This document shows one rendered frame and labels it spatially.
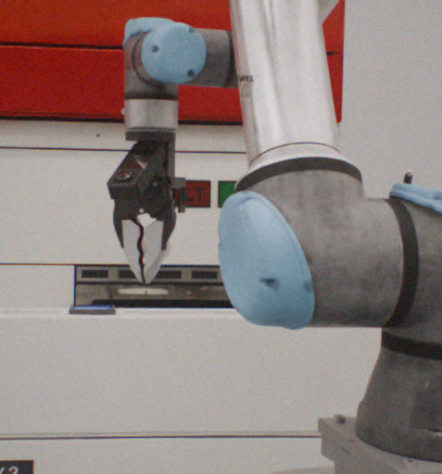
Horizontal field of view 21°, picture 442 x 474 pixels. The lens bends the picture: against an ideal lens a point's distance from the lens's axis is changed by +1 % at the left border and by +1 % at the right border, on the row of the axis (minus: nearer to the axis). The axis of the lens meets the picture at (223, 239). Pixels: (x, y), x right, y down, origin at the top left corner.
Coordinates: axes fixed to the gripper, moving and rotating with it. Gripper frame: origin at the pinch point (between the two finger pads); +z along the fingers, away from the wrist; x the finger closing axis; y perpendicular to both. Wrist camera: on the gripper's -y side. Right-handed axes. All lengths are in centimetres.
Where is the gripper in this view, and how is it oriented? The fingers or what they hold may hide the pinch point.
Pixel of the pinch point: (143, 274)
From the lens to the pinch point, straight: 166.9
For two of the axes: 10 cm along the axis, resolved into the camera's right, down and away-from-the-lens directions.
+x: -9.5, -0.3, 3.2
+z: -0.2, 10.0, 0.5
